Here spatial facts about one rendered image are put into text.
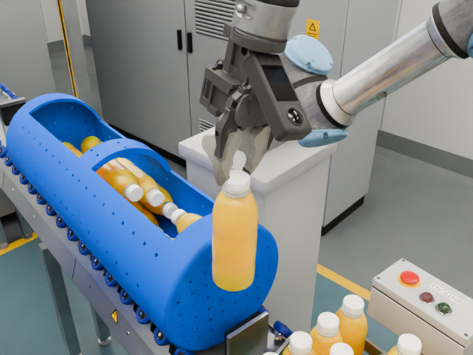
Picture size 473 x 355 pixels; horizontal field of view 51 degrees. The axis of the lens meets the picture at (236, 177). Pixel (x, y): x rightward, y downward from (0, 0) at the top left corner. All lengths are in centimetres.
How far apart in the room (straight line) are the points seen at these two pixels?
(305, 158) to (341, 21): 117
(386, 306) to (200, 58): 226
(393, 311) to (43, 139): 94
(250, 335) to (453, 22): 68
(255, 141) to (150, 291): 39
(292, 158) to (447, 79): 241
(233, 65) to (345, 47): 178
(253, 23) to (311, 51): 60
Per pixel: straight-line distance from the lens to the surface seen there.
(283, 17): 60
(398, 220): 317
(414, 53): 101
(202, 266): 89
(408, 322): 103
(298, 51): 116
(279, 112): 58
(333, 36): 240
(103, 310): 131
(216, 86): 65
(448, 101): 364
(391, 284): 103
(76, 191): 118
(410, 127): 382
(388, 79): 104
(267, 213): 127
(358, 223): 308
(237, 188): 68
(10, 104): 200
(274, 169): 125
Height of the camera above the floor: 177
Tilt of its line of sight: 31 degrees down
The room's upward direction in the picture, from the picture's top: straight up
